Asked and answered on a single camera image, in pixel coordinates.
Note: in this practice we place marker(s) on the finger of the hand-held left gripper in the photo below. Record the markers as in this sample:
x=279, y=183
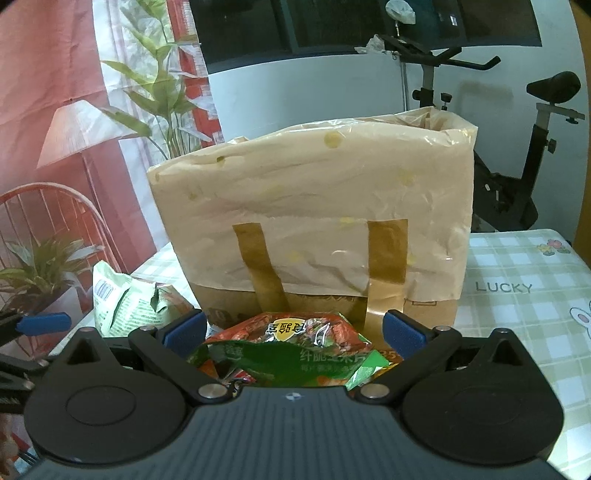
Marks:
x=21, y=369
x=42, y=323

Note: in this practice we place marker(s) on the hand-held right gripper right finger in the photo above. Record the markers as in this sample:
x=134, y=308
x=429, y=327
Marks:
x=405, y=330

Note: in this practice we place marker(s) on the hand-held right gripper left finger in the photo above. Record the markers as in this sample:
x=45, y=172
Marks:
x=183, y=331

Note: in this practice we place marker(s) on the pale green snack packet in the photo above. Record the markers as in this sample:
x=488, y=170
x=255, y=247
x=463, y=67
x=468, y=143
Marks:
x=124, y=304

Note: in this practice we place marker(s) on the red and green snack packet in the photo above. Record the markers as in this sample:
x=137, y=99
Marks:
x=295, y=355

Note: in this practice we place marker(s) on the cardboard box with plastic liner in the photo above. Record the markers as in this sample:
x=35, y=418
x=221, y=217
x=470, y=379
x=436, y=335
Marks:
x=323, y=221

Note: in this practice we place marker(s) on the green checked tablecloth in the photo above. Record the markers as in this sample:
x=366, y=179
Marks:
x=517, y=295

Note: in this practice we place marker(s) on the floral red curtain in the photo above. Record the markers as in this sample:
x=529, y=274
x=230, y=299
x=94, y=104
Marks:
x=60, y=138

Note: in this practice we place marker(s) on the black exercise bike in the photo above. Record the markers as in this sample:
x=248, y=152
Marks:
x=531, y=180

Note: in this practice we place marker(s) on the thin metal rod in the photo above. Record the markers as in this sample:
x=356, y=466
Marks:
x=405, y=87

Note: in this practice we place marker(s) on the crumpled white tissue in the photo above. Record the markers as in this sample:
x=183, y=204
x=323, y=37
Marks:
x=376, y=44

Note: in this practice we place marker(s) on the dark framed window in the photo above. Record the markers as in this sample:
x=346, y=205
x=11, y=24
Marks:
x=351, y=23

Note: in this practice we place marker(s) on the white plastic bag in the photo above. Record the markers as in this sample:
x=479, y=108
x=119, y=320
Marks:
x=400, y=10

